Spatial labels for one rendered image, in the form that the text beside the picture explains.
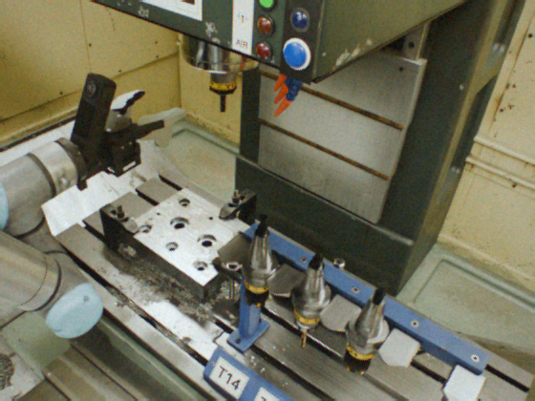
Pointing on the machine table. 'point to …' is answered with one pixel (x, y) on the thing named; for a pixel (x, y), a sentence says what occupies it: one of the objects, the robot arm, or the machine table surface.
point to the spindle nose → (213, 57)
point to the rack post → (247, 324)
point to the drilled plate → (196, 279)
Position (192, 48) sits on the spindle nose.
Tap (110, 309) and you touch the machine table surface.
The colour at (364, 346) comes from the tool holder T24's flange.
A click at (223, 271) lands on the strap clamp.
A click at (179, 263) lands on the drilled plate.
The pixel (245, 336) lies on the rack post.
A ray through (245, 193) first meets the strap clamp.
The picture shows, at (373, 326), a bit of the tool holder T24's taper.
